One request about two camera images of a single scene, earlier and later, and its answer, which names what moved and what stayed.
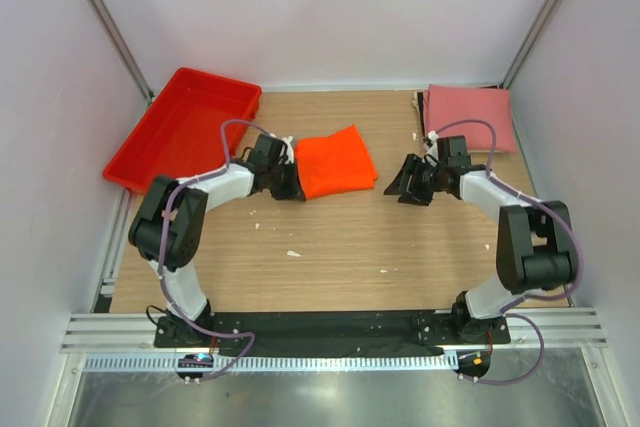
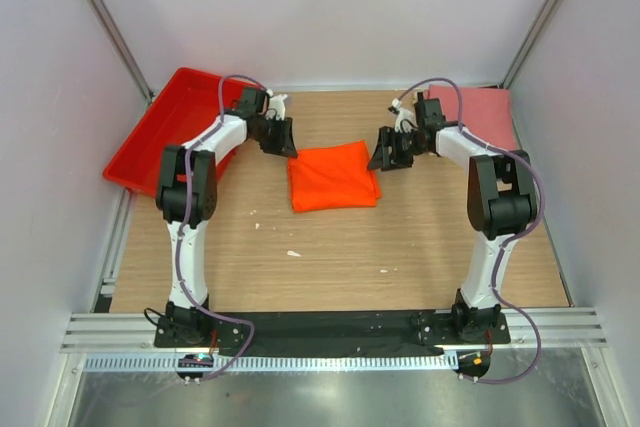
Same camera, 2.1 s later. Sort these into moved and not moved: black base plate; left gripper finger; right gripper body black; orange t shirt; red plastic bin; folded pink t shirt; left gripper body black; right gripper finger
Moved: orange t shirt; left gripper finger; right gripper finger; right gripper body black; left gripper body black
Not moved: black base plate; folded pink t shirt; red plastic bin
